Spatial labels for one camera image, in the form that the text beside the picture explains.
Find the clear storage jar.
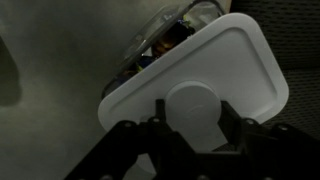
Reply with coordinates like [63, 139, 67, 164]
[101, 0, 227, 100]

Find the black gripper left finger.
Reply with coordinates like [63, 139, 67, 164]
[64, 98, 198, 180]

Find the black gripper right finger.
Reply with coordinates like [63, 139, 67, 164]
[196, 99, 320, 180]

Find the white square bowl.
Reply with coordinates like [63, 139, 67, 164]
[97, 12, 290, 153]

